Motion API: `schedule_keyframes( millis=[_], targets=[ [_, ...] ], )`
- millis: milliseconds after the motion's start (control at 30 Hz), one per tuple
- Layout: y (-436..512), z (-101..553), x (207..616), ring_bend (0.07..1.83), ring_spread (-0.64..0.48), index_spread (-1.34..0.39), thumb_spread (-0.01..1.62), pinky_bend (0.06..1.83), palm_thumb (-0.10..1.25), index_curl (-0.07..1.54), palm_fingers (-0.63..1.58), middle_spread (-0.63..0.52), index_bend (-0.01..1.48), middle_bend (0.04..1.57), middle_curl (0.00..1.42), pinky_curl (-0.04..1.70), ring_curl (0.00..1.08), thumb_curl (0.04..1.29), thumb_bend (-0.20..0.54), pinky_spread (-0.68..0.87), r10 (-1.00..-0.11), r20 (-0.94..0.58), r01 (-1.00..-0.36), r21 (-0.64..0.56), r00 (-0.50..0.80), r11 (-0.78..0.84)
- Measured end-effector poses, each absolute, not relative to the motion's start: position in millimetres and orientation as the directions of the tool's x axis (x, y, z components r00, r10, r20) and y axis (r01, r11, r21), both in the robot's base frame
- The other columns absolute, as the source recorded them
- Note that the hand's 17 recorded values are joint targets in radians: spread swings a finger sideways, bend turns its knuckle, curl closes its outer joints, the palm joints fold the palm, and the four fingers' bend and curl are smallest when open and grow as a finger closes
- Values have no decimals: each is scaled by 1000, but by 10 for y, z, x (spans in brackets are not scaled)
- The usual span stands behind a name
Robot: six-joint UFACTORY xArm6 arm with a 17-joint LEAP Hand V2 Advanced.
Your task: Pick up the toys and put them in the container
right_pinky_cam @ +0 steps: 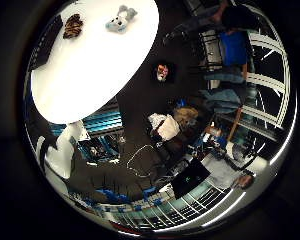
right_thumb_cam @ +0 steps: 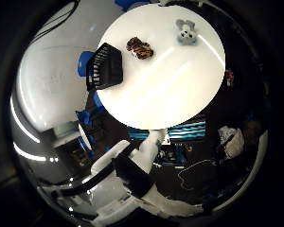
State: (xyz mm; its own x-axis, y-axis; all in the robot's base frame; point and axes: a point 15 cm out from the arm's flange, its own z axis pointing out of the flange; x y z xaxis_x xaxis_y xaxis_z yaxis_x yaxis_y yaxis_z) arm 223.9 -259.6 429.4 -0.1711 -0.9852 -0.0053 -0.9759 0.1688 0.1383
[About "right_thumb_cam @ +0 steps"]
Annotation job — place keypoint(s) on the tiger striped plush toy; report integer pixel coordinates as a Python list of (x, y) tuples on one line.
[(140, 48)]

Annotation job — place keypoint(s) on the grey plush toy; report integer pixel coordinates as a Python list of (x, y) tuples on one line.
[(186, 33)]

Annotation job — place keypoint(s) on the blue chair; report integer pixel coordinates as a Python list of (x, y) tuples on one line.
[(97, 101), (126, 3), (83, 61)]

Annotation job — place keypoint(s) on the teal slatted table base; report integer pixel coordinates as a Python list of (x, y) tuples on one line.
[(187, 129)]

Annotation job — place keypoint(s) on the black slatted plastic basket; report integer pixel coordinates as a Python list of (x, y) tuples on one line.
[(109, 67)]

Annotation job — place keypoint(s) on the person in white shirt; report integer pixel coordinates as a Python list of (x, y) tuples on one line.
[(232, 143)]

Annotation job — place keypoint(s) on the small red object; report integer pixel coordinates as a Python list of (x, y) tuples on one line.
[(229, 76)]

